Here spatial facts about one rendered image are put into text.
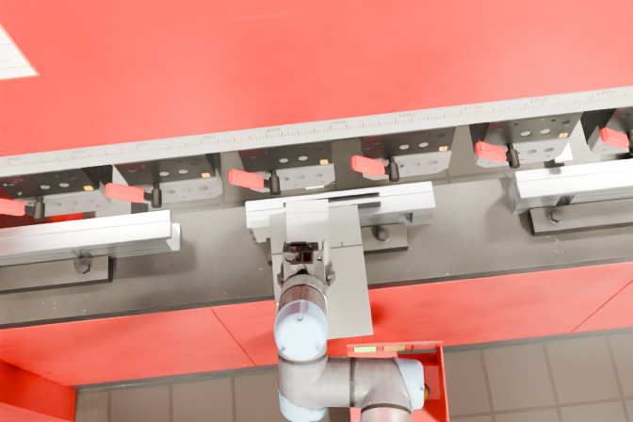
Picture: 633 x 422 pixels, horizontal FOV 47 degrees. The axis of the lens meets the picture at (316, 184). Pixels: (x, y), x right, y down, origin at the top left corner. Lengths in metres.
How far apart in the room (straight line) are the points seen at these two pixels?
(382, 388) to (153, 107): 0.52
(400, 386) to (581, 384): 1.42
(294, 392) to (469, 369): 1.35
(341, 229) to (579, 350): 1.23
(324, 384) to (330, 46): 0.50
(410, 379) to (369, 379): 0.06
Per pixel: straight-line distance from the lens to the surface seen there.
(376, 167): 1.19
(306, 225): 1.46
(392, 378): 1.12
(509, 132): 1.23
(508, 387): 2.43
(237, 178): 1.17
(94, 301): 1.65
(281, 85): 1.00
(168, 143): 1.14
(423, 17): 0.91
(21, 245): 1.64
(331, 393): 1.12
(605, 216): 1.65
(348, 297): 1.41
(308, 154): 1.19
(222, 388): 2.43
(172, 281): 1.61
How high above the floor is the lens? 2.37
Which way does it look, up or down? 66 degrees down
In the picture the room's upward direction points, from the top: 9 degrees counter-clockwise
